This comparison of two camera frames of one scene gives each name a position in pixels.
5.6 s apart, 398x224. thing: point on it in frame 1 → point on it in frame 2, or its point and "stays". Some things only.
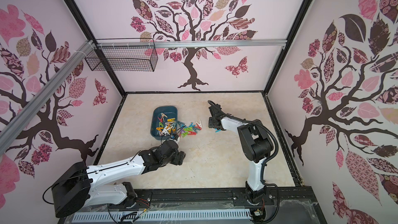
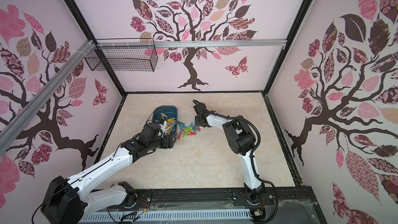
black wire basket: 138,54 stays
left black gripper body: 176,159 → 164,143
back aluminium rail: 192,43 stays
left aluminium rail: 12,129 stays
